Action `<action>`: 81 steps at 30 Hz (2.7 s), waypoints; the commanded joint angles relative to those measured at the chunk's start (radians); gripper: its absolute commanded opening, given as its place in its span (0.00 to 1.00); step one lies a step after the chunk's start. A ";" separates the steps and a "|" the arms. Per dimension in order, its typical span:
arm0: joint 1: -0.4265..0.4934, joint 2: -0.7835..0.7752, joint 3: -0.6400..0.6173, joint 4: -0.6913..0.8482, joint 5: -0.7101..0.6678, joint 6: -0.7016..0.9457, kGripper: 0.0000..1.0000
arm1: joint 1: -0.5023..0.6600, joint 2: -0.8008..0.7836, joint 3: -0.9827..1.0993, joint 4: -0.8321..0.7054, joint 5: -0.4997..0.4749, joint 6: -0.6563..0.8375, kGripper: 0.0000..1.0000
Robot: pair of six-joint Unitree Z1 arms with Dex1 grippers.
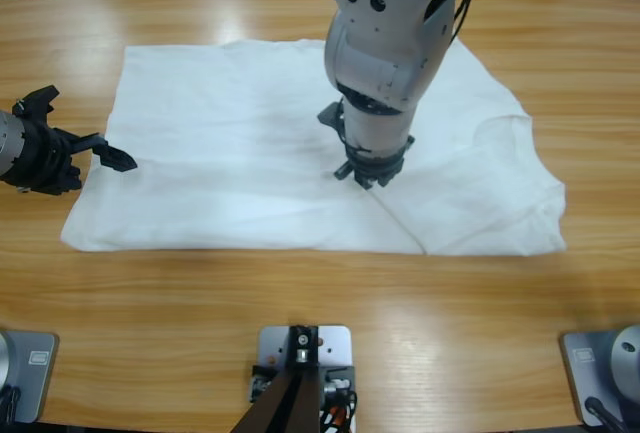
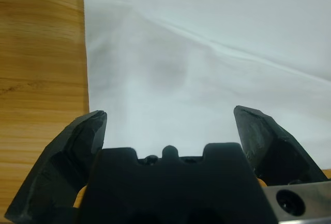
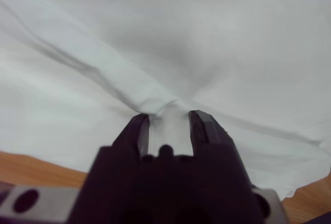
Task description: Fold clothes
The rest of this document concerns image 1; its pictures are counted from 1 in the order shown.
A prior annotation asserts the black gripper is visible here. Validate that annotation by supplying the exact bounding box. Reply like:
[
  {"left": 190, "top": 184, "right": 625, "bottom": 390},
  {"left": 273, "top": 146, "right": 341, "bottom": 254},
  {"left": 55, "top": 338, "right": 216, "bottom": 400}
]
[
  {"left": 0, "top": 111, "right": 139, "bottom": 198},
  {"left": 332, "top": 134, "right": 416, "bottom": 190}
]

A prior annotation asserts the white t-shirt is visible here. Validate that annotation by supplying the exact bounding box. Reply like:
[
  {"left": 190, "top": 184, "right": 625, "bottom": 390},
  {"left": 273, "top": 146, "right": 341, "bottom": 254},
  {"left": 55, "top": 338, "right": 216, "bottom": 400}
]
[{"left": 59, "top": 37, "right": 569, "bottom": 257}]

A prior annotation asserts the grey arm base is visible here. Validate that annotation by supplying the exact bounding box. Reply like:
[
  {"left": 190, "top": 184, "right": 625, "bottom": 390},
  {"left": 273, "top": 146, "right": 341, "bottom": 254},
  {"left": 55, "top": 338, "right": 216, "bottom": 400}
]
[
  {"left": 558, "top": 322, "right": 640, "bottom": 427},
  {"left": 0, "top": 330, "right": 60, "bottom": 424}
]

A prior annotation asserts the white mounting block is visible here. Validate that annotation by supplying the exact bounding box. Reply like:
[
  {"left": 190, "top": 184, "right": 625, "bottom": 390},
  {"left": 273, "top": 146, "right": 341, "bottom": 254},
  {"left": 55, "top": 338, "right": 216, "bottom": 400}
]
[{"left": 256, "top": 323, "right": 359, "bottom": 433}]

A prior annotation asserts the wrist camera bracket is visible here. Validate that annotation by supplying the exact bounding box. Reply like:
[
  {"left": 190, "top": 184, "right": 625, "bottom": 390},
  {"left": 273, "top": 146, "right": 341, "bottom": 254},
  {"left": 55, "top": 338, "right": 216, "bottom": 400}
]
[
  {"left": 316, "top": 100, "right": 347, "bottom": 142},
  {"left": 12, "top": 84, "right": 61, "bottom": 117}
]

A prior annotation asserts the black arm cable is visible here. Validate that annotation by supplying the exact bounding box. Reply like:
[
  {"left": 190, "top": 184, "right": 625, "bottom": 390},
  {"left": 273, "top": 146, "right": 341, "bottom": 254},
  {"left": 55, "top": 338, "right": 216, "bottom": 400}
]
[{"left": 449, "top": 0, "right": 477, "bottom": 47}]

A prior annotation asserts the dark brown post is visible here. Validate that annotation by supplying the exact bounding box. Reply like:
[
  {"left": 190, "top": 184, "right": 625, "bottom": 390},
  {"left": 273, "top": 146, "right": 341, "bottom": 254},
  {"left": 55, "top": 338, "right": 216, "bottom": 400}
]
[{"left": 232, "top": 323, "right": 322, "bottom": 433}]

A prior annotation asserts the orange cable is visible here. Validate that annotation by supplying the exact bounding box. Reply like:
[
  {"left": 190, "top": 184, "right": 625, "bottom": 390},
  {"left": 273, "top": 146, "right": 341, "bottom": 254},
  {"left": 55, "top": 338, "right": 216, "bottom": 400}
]
[{"left": 319, "top": 400, "right": 359, "bottom": 433}]

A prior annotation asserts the black base cable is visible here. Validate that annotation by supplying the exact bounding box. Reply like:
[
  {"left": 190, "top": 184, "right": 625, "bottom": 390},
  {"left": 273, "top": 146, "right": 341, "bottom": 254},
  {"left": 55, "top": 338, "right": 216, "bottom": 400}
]
[
  {"left": 584, "top": 395, "right": 631, "bottom": 433},
  {"left": 0, "top": 385, "right": 22, "bottom": 424}
]

